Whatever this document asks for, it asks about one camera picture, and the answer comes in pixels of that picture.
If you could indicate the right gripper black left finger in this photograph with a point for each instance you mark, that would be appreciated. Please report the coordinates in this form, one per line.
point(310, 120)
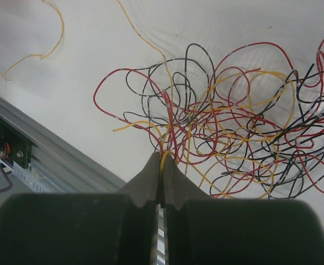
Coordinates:
point(84, 228)

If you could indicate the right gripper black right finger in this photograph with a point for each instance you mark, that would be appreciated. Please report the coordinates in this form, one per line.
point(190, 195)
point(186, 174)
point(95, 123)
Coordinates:
point(199, 229)

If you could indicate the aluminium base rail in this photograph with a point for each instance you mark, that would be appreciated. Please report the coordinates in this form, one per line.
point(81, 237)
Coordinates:
point(60, 162)

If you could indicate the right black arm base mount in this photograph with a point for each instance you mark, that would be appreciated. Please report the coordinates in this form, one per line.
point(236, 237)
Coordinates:
point(14, 146)

